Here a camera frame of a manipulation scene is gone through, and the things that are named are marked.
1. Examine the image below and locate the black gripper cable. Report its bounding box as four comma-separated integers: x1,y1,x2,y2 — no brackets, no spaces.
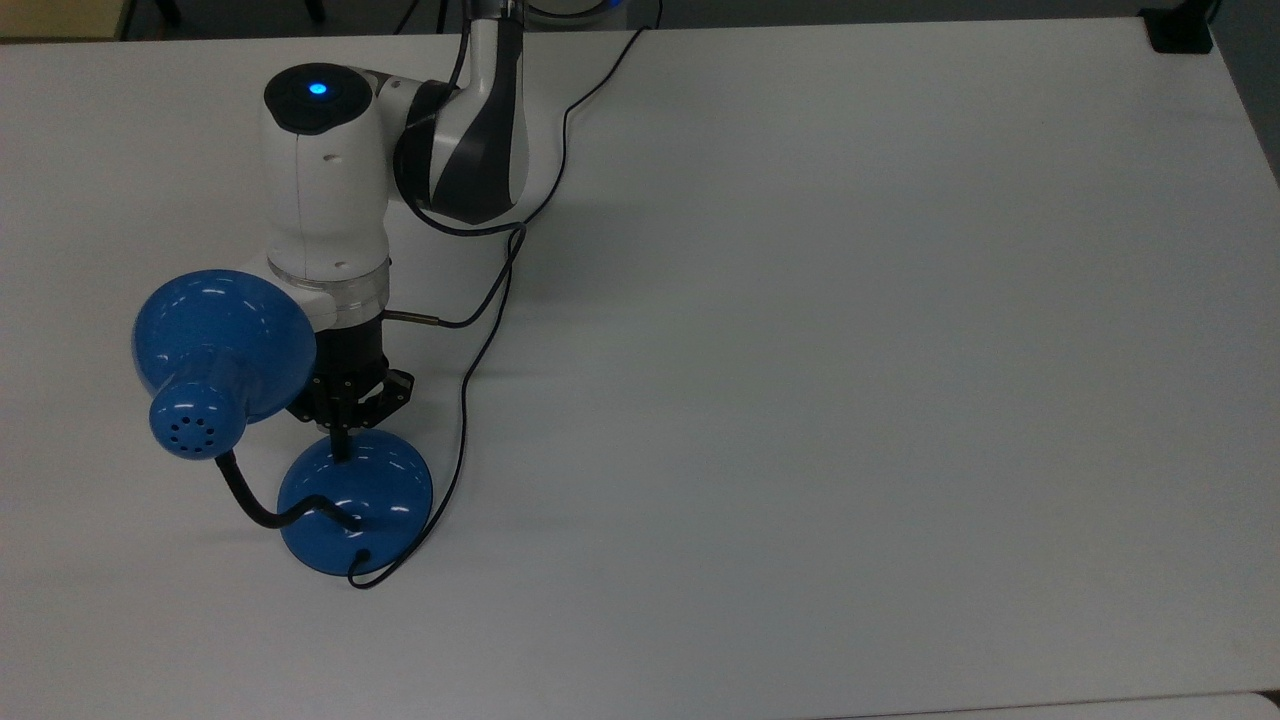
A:
383,180,530,330

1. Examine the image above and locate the black lamp power cable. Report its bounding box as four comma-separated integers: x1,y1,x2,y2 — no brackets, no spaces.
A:
347,0,665,590

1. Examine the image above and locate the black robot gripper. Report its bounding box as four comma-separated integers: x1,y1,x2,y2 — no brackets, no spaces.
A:
288,308,417,463

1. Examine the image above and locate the blue gooseneck desk lamp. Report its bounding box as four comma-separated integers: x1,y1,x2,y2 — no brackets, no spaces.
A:
132,268,435,578

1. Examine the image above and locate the beige cabinet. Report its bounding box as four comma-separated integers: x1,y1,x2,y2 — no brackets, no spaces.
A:
0,0,135,43

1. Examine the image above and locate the black table corner clamp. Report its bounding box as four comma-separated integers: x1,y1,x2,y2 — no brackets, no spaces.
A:
1140,0,1224,55

